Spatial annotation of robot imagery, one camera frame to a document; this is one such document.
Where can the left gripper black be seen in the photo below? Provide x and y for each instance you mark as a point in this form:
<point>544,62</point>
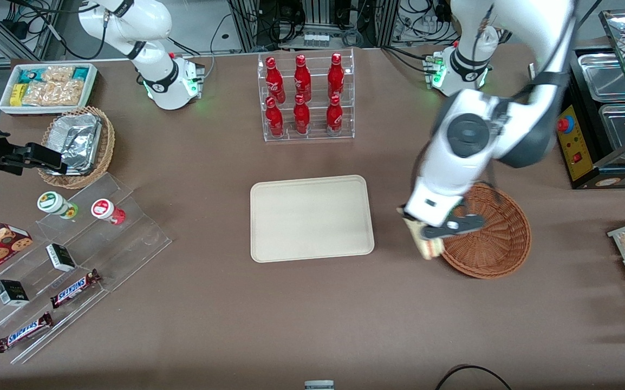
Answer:
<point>405,215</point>

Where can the triangular sandwich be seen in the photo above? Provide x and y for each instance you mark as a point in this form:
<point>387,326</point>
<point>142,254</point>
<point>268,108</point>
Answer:
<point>429,246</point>

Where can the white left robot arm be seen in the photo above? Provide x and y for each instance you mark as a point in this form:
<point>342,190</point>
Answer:
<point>445,157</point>

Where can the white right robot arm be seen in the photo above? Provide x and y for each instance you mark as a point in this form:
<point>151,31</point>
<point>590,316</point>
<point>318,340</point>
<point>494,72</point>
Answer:
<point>155,81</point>

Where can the brown wicker basket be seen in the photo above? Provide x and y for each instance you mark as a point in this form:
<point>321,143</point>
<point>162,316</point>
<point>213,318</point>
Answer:
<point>499,244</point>

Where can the tan wicker basket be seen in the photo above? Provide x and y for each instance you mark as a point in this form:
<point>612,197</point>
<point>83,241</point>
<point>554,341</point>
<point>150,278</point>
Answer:
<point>105,146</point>

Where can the beige plastic tray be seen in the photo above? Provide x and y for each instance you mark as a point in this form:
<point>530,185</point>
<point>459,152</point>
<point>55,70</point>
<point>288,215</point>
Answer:
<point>311,218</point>

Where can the crumpled aluminium foil container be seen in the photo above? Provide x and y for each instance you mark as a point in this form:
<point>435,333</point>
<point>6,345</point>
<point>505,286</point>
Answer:
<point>82,149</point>

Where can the green lid yogurt cup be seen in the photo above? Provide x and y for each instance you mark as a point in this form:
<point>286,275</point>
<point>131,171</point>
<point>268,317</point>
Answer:
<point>52,203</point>

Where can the large clear nut bag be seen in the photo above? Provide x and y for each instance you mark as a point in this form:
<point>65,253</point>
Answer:
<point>52,93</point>

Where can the red lid yogurt cup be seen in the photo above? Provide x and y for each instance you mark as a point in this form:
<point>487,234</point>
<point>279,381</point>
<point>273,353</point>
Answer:
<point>104,209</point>

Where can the white plastic snack bin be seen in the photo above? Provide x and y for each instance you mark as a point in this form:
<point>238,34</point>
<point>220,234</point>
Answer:
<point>5,104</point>

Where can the yellow snack pack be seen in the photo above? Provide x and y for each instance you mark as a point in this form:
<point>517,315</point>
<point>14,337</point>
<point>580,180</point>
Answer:
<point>17,95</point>

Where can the small clear nut bag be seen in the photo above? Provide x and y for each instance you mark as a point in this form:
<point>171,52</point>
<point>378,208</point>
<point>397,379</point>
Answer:
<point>58,73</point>

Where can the teal snack pack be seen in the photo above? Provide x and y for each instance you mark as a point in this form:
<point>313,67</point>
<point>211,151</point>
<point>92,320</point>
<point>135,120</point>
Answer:
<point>80,73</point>
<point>30,76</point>

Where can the small black carton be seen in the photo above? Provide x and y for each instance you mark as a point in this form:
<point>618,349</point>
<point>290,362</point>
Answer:
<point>12,293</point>
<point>61,258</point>

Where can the clear acrylic stepped display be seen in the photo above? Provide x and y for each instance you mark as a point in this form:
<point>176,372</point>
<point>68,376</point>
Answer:
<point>128,244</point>

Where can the snickers chocolate bar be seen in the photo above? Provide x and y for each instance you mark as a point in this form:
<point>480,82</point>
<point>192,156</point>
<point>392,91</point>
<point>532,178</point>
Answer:
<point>23,332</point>
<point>74,288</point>

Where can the black food warmer case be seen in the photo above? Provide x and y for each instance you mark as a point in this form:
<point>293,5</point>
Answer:
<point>588,173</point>

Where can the red emergency stop button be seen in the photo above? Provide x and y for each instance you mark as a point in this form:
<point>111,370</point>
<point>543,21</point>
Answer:
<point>565,124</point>

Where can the clear acrylic bottle rack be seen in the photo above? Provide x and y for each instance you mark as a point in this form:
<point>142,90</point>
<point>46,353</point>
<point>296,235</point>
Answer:
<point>345,122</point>

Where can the red cola bottle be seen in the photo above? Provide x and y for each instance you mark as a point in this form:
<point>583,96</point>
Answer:
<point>274,81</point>
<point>336,77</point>
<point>301,118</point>
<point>334,118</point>
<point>274,120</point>
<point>302,80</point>

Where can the small grey device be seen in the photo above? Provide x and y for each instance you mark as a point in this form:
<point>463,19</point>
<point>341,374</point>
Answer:
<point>319,385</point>

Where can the white power strip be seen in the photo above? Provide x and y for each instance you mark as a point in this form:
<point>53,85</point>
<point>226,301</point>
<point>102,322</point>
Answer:
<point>316,40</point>

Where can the aluminium frame post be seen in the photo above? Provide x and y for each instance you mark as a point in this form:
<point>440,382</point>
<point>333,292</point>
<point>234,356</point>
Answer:
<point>245,24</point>
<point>388,21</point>

